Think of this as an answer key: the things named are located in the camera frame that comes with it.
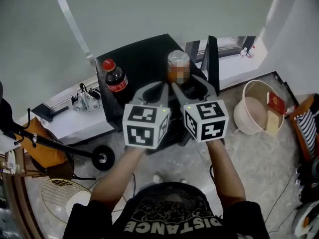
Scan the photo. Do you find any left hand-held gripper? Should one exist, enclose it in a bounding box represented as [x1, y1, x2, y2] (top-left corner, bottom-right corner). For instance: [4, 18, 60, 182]
[122, 81, 171, 150]

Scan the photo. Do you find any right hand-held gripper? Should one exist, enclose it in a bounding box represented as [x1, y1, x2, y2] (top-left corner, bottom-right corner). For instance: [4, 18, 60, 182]
[170, 74, 230, 143]

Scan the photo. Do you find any orange drink can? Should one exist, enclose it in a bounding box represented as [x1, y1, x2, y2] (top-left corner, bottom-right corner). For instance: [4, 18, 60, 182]
[166, 49, 191, 86]

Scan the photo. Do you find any black mini fridge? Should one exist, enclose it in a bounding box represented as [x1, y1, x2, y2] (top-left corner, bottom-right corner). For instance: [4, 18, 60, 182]
[95, 33, 221, 155]

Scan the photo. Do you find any cola bottle red cap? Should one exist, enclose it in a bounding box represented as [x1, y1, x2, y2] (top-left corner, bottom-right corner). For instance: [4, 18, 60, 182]
[101, 58, 130, 101]

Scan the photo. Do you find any person's left forearm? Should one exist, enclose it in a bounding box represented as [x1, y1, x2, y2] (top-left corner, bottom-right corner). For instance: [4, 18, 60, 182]
[89, 145, 148, 210]

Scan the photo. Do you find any person's right forearm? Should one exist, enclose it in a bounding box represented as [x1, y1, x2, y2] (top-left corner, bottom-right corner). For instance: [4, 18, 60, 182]
[206, 137, 247, 212]

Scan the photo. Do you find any cream plastic basin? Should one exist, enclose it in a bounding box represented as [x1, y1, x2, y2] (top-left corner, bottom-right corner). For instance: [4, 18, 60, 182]
[233, 79, 286, 135]

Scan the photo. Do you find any folded patterned umbrella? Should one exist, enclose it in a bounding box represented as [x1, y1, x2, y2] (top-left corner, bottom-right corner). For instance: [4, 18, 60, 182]
[70, 83, 102, 113]

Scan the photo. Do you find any white window ledge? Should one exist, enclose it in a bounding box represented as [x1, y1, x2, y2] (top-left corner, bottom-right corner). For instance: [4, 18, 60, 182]
[13, 37, 271, 146]

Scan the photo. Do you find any red box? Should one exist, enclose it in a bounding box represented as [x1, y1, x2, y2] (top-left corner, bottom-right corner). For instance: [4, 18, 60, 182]
[266, 91, 286, 116]

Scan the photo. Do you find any beige box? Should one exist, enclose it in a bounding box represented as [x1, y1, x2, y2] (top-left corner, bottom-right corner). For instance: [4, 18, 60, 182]
[264, 109, 280, 136]

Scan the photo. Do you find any grey roller blind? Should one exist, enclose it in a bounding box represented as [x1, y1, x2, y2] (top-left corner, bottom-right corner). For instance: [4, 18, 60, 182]
[0, 0, 92, 124]
[58, 0, 279, 67]

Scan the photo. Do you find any wooden rack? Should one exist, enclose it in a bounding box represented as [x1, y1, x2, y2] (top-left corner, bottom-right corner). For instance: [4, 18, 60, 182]
[289, 94, 319, 163]

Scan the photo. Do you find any black coat rack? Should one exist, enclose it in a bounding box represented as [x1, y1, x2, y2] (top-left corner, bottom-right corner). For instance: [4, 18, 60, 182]
[0, 108, 116, 172]

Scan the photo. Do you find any striped cloth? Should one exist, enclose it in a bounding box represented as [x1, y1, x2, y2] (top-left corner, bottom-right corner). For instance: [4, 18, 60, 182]
[297, 109, 318, 158]

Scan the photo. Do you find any orange bag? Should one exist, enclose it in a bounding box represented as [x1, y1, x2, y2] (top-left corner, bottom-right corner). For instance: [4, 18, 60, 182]
[21, 117, 68, 169]

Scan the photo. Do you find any person's black t-shirt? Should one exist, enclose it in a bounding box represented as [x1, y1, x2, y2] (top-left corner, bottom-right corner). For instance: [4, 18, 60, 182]
[62, 182, 271, 239]

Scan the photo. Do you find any white seat cushion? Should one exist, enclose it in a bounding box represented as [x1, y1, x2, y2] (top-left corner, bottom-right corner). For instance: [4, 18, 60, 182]
[65, 190, 92, 219]

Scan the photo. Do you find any black bag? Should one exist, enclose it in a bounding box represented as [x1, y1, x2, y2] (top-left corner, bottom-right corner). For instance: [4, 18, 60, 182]
[0, 80, 13, 135]

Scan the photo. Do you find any wooden shelf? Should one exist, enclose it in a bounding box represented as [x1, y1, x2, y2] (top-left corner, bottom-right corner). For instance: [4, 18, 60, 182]
[0, 147, 28, 180]

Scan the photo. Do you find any black cable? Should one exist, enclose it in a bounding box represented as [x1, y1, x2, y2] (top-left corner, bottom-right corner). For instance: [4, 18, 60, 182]
[208, 163, 218, 184]
[131, 172, 137, 198]

